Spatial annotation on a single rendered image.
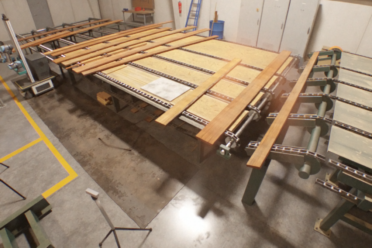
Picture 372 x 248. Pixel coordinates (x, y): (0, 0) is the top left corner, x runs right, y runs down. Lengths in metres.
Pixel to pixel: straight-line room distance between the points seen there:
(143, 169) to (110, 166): 0.50
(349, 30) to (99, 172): 7.49
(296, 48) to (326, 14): 1.36
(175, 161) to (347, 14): 6.58
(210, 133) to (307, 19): 5.61
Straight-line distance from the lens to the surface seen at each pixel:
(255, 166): 1.72
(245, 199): 2.55
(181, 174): 2.73
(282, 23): 7.16
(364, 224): 2.62
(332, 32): 7.60
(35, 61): 5.42
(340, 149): 2.09
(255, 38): 7.49
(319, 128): 2.39
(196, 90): 2.73
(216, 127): 2.10
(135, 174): 2.81
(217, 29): 7.66
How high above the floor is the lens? 2.22
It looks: 35 degrees down
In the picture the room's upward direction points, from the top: straight up
